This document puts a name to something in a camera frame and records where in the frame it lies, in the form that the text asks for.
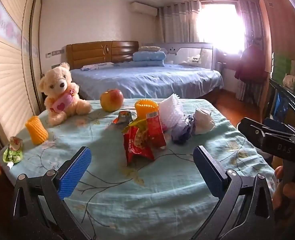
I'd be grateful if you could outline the dark red coat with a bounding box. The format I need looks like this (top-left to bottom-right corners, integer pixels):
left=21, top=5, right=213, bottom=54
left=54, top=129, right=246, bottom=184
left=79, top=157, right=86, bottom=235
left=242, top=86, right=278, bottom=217
left=235, top=44, right=266, bottom=83

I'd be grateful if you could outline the orange foam fruit net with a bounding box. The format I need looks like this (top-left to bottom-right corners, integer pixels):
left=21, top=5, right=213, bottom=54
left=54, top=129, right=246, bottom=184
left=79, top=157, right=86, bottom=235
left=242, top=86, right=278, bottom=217
left=134, top=99, right=159, bottom=119
left=25, top=116, right=48, bottom=145

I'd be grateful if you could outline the bright window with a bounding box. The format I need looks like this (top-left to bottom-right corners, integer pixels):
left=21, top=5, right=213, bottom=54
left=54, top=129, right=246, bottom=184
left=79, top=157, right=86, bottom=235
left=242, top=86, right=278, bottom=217
left=196, top=4, right=245, bottom=55

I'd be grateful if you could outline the cream teddy bear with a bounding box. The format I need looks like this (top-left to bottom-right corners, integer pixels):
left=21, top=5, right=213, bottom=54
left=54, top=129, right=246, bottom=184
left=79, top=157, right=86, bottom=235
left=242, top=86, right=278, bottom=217
left=39, top=62, right=92, bottom=127

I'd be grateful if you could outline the cream sliding wardrobe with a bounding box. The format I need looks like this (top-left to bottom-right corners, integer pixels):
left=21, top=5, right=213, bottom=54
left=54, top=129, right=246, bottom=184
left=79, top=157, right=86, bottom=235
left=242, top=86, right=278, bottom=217
left=0, top=0, right=43, bottom=155

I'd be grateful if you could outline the white blue printed pillow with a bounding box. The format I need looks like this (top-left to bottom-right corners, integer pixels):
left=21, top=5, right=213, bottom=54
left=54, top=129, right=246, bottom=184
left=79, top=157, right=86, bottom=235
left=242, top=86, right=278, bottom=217
left=80, top=62, right=113, bottom=71

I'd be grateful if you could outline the brown wooden headboard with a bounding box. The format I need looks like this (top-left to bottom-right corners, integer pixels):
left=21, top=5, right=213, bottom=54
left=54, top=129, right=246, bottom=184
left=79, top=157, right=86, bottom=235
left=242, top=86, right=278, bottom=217
left=66, top=41, right=139, bottom=70

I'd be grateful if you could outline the tall wooden cabinet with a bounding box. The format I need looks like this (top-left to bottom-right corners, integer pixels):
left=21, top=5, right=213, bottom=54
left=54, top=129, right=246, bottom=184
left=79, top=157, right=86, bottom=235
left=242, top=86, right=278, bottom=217
left=259, top=0, right=295, bottom=80

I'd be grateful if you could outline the white air conditioner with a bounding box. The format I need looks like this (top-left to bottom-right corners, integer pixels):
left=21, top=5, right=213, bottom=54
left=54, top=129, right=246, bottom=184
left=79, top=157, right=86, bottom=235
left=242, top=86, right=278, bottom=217
left=131, top=2, right=158, bottom=18

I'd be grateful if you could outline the red wrapper with white label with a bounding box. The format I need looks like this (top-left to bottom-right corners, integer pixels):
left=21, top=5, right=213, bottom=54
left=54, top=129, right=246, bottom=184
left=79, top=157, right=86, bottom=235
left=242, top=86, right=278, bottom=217
left=146, top=112, right=168, bottom=150

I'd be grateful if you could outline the small red silver wrapper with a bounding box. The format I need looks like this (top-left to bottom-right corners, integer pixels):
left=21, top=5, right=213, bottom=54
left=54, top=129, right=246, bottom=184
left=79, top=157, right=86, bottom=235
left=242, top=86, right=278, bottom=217
left=112, top=110, right=133, bottom=125

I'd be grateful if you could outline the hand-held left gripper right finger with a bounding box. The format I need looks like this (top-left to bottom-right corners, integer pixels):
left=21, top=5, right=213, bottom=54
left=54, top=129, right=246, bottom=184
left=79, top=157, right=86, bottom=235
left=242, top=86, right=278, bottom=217
left=191, top=145, right=275, bottom=240

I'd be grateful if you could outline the red snack bag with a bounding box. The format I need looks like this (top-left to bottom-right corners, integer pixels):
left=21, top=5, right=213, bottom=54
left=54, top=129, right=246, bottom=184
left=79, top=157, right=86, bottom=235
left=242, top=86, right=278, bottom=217
left=122, top=119, right=155, bottom=167

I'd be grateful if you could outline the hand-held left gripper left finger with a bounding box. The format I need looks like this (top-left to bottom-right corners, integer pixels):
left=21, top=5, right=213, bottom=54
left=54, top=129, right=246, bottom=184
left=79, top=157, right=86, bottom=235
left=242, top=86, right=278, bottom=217
left=11, top=146, right=93, bottom=240

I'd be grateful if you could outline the purple white plastic wrapper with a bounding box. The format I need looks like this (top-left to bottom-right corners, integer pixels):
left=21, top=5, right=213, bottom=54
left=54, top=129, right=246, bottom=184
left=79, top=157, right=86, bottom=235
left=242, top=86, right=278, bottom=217
left=171, top=115, right=195, bottom=144

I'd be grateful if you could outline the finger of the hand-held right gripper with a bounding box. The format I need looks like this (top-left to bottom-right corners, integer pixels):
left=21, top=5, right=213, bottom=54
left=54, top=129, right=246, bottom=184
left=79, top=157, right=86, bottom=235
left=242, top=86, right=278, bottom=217
left=237, top=117, right=266, bottom=144
left=264, top=118, right=295, bottom=137

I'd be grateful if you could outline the green drink pouch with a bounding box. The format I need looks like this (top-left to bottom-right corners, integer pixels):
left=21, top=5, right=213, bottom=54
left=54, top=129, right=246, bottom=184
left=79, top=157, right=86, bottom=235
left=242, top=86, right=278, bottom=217
left=3, top=137, right=23, bottom=171

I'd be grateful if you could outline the black glossy cabinet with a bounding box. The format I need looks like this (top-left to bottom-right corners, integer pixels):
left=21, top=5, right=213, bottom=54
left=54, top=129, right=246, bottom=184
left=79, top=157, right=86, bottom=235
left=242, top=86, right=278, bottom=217
left=269, top=77, right=295, bottom=130

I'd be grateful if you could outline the tan plush toy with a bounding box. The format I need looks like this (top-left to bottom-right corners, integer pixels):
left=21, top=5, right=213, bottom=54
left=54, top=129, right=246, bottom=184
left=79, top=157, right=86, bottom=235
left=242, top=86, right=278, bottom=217
left=283, top=74, right=295, bottom=89

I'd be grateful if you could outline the bed with blue sheet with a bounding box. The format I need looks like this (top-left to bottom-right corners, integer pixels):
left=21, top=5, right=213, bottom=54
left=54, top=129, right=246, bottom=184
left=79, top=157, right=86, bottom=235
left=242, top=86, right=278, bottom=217
left=70, top=62, right=224, bottom=99

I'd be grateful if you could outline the stack of green boxes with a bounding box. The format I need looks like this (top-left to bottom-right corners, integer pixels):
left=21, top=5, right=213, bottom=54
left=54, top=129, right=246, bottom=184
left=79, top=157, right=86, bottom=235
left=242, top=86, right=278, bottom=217
left=272, top=54, right=291, bottom=80

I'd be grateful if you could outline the red yellow apple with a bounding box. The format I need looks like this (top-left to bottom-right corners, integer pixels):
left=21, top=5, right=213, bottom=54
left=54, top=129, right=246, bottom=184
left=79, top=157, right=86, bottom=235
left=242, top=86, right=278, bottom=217
left=100, top=89, right=124, bottom=112

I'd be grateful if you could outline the wall switch panel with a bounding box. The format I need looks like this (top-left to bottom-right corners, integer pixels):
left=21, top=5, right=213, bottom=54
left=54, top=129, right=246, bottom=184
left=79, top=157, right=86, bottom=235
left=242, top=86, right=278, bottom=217
left=46, top=50, right=64, bottom=58

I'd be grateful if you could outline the grey patterned curtain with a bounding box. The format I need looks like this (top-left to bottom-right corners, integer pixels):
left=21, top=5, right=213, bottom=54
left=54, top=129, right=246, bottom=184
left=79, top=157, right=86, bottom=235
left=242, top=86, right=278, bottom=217
left=238, top=0, right=260, bottom=100
left=158, top=0, right=201, bottom=43

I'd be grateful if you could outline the white paper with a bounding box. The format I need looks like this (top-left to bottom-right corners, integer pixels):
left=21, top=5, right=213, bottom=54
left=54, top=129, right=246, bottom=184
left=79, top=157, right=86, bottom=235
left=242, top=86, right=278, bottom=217
left=192, top=108, right=216, bottom=135

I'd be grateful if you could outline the grey bed guard rail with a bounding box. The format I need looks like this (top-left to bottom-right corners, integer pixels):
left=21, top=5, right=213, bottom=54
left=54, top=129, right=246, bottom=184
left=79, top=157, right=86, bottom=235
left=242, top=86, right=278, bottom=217
left=139, top=42, right=215, bottom=70

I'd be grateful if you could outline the folded blue quilt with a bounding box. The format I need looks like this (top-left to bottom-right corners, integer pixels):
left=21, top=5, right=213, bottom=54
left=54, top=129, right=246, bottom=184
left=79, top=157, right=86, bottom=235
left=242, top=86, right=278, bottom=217
left=132, top=51, right=166, bottom=67

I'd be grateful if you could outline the light green floral cloth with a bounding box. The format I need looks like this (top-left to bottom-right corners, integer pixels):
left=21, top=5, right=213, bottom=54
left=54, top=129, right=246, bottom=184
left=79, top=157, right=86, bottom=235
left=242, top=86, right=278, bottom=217
left=0, top=98, right=278, bottom=240

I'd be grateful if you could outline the white foam fruit net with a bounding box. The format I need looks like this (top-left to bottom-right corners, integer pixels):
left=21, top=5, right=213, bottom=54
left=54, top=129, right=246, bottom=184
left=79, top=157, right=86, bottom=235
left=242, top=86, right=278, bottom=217
left=159, top=94, right=185, bottom=130

